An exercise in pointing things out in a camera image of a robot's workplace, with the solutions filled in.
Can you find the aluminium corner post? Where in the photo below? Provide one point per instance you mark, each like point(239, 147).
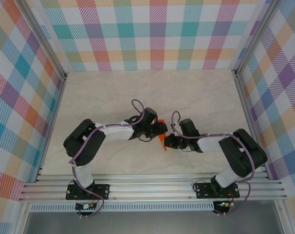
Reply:
point(255, 36)
point(44, 36)

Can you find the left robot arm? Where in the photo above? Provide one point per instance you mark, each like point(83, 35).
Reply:
point(91, 151)

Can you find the small dark circuit board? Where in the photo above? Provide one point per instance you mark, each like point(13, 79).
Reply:
point(84, 206)

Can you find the aluminium rail frame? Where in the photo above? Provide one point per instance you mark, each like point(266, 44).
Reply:
point(150, 187)

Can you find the circuit board with green light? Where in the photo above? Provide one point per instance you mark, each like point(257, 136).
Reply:
point(224, 204)

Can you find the grey metal panel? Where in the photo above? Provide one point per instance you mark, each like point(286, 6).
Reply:
point(150, 221)

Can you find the orange paper sheet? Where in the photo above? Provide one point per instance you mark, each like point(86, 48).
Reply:
point(164, 145)

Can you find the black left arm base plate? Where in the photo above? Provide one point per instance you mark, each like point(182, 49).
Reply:
point(103, 190)

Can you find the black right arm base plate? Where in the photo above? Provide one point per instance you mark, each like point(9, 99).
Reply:
point(202, 191)

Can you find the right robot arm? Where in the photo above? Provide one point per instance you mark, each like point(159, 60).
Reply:
point(237, 158)

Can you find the aluminium side rail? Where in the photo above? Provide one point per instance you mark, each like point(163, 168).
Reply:
point(251, 126)
point(50, 129)

